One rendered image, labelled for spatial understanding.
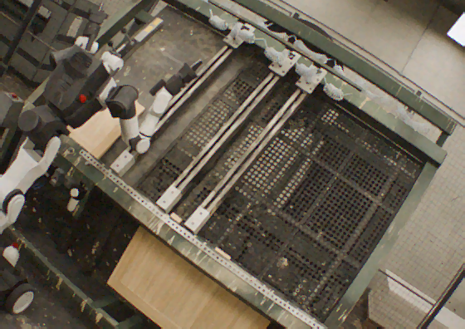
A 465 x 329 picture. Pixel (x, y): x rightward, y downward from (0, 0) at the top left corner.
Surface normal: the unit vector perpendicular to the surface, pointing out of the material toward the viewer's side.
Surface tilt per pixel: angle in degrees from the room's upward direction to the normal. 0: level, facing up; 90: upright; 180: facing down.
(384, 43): 90
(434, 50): 90
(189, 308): 90
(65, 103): 82
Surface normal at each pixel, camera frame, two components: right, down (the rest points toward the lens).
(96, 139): 0.01, -0.44
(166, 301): -0.30, -0.02
